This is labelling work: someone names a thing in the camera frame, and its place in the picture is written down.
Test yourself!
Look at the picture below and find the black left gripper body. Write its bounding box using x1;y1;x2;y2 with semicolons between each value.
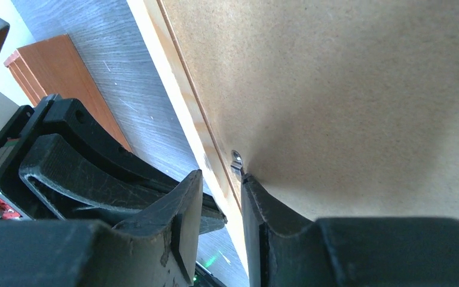
0;94;62;221

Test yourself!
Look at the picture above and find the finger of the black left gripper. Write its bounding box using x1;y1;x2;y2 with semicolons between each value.
19;134;164;226
44;99;227;234

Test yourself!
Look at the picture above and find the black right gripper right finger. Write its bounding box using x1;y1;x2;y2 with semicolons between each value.
241;174;459;286

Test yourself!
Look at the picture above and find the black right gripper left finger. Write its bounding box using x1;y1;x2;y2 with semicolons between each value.
0;170;203;286

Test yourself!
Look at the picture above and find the brown cardboard backing board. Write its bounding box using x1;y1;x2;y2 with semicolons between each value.
163;1;459;219

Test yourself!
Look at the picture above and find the light wooden picture frame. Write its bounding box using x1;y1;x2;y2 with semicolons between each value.
128;1;248;270

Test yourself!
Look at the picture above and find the orange compartment tray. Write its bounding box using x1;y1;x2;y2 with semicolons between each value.
4;34;131;151

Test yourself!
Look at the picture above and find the small metal frame clip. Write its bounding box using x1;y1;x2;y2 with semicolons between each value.
231;150;245;181

